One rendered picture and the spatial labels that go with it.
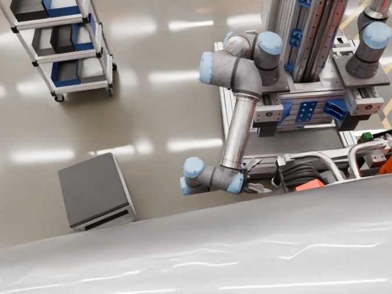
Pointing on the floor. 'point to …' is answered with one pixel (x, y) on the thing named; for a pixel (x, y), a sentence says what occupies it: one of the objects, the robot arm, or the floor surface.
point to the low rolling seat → (95, 194)
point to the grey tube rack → (65, 43)
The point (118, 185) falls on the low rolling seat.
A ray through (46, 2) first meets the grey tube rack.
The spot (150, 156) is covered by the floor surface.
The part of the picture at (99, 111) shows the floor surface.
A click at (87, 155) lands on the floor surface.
